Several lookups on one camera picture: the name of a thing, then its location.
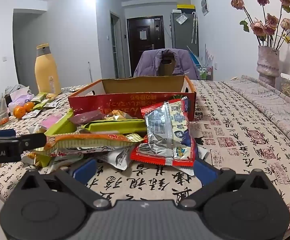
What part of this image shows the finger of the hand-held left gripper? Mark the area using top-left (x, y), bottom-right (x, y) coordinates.
top-left (17, 132), bottom-right (47, 153)
top-left (0, 129), bottom-right (17, 138)

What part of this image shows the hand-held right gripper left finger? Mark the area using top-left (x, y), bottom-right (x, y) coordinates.
top-left (14, 158), bottom-right (112, 210)

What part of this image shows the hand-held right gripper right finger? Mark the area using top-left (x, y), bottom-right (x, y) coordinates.
top-left (177, 158), bottom-right (277, 211)

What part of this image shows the pink snack packet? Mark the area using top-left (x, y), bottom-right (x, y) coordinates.
top-left (40, 114), bottom-right (70, 129)

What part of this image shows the olive green snack packet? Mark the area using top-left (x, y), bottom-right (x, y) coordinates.
top-left (82, 119), bottom-right (148, 134)

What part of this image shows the red silver snack packet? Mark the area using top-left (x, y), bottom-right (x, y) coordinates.
top-left (130, 97), bottom-right (198, 167)

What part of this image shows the red cardboard box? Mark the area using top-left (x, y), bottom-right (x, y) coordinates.
top-left (68, 75), bottom-right (197, 122)

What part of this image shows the yellow green snack packet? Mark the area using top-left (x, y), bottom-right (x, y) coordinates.
top-left (22, 152), bottom-right (61, 174)

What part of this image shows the lime green snack packet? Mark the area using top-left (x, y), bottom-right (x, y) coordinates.
top-left (44, 109), bottom-right (77, 137)

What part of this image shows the white silver snack packet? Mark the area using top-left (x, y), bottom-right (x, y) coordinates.
top-left (97, 147), bottom-right (136, 171)

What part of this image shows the small green snack packet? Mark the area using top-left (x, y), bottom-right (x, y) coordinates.
top-left (31, 92), bottom-right (48, 104)
top-left (33, 99), bottom-right (53, 110)

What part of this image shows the purple tissue pack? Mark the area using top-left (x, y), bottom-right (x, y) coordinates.
top-left (8, 86), bottom-right (34, 108)

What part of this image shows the grey cloth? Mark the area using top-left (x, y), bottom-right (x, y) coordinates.
top-left (5, 84), bottom-right (31, 96)

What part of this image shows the maroon snack packet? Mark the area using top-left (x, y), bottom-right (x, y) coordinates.
top-left (68, 111), bottom-right (108, 125)

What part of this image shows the yellow thermos bottle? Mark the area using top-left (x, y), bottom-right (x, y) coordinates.
top-left (34, 44), bottom-right (62, 96)

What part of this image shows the quilted blanket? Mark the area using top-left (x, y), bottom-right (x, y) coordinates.
top-left (222, 74), bottom-right (290, 161)

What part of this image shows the white drying rack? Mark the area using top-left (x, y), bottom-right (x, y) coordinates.
top-left (187, 45), bottom-right (214, 81)

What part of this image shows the wooden chair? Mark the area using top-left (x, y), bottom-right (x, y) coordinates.
top-left (159, 54), bottom-right (176, 76)

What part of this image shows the purple jacket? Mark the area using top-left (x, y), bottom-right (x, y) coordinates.
top-left (134, 49), bottom-right (200, 80)

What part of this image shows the pink textured vase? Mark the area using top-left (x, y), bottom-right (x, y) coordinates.
top-left (257, 45), bottom-right (281, 87)

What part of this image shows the dark entrance door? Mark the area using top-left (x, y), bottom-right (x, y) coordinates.
top-left (127, 17), bottom-right (164, 77)

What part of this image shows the grey fridge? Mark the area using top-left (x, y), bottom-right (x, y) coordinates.
top-left (170, 11), bottom-right (199, 51)

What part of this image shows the hanging umbrella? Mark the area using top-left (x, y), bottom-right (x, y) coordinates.
top-left (191, 11), bottom-right (199, 44)

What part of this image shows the dried rose bouquet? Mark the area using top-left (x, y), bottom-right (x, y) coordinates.
top-left (228, 0), bottom-right (290, 61)

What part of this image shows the yellow box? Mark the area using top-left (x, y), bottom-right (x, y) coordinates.
top-left (176, 4), bottom-right (195, 13)

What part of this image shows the wall poster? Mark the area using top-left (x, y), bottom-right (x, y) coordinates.
top-left (200, 0), bottom-right (209, 16)

